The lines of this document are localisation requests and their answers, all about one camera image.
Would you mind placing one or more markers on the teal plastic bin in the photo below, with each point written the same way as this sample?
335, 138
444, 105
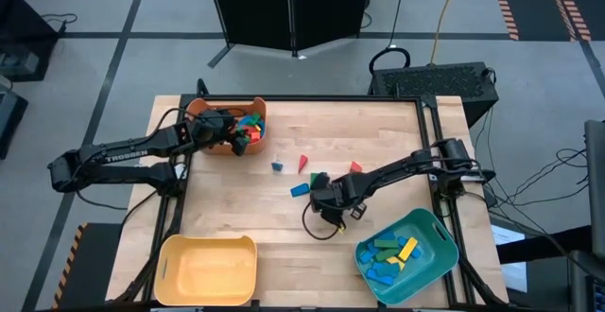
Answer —
435, 255

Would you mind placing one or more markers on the orange plastic bin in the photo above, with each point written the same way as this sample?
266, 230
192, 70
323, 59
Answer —
217, 150

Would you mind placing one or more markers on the dark green arch block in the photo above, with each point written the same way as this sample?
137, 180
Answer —
255, 117
246, 138

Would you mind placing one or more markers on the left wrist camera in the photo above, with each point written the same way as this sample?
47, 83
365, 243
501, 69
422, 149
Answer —
239, 146

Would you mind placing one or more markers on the small red-orange block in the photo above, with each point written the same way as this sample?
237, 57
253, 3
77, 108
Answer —
355, 167

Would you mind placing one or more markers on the dark equipment box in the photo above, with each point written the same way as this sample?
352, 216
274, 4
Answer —
12, 118

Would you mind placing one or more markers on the black table frame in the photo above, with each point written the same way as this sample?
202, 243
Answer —
359, 98

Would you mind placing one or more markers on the yellow short block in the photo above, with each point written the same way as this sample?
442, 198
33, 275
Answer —
396, 265

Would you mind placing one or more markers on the dark electronic device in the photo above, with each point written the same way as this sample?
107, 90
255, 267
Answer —
588, 283

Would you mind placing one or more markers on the black partition panel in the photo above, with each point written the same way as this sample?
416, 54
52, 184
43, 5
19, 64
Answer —
255, 9
331, 9

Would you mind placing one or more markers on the blue arch block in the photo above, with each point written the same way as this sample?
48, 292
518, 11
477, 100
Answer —
245, 122

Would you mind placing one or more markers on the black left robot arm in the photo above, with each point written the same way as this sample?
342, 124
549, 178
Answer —
118, 156

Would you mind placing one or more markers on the black mat with hazard stripe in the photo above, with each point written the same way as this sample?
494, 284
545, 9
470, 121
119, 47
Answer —
94, 265

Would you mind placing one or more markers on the blue trapezoid block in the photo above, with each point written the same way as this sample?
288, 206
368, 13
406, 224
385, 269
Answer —
277, 166

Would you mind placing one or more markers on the green wedge block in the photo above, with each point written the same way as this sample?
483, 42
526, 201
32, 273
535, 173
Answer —
314, 178

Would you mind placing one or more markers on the yellow plastic bin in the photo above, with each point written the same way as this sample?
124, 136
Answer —
205, 272

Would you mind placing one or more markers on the black equipment cart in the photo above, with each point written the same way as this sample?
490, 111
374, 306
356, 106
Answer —
23, 28

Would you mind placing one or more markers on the red triangular block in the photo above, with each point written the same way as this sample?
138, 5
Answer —
302, 163

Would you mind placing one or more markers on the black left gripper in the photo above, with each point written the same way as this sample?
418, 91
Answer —
212, 130

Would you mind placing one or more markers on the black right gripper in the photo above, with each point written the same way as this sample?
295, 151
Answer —
340, 194

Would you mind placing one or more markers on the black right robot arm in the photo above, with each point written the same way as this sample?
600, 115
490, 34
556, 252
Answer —
416, 165

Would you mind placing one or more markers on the blue wedge block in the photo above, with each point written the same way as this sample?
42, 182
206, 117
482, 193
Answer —
300, 190

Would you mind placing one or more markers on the green long block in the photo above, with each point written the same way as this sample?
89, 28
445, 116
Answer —
387, 255
386, 244

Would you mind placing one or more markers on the black floor bar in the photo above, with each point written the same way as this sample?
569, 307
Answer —
543, 246

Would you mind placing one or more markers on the teal long block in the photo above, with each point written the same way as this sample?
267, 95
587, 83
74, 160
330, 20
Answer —
388, 271

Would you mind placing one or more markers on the dark monitor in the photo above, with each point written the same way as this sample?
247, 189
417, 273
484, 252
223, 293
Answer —
596, 184

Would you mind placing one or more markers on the white paper sheet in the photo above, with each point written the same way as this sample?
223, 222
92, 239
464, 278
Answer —
513, 274

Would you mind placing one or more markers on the red long block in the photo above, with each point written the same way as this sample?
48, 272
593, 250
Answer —
255, 136

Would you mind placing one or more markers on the yellow long block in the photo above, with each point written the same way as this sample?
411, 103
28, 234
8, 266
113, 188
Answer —
408, 249

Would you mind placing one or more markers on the black perforated computer case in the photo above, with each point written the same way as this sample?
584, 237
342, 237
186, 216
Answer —
435, 82

